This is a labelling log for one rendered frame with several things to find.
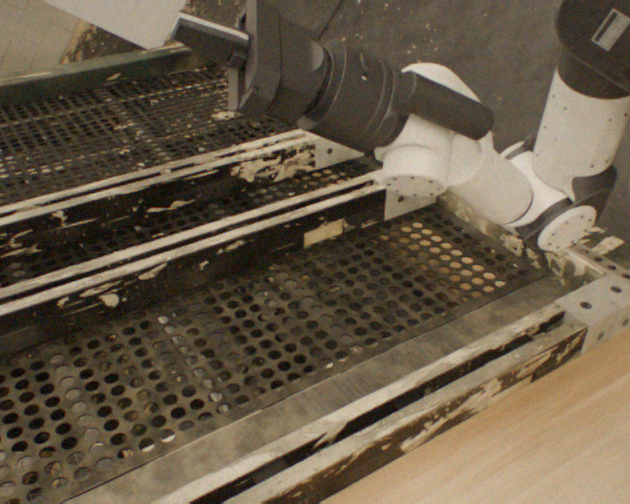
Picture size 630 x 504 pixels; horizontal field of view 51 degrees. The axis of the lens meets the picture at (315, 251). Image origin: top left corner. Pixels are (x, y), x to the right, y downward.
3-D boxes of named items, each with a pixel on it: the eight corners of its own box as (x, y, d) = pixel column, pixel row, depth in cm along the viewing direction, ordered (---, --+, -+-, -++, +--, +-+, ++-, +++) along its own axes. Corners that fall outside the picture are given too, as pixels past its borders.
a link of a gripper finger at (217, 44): (181, 8, 53) (250, 39, 56) (167, 37, 55) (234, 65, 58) (180, 21, 52) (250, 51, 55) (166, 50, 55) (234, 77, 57)
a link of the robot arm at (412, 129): (337, 73, 67) (423, 111, 73) (321, 171, 65) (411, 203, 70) (405, 27, 58) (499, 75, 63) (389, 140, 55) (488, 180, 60)
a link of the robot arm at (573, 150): (557, 163, 92) (602, 26, 74) (614, 231, 84) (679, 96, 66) (483, 189, 90) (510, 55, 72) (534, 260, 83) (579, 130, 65)
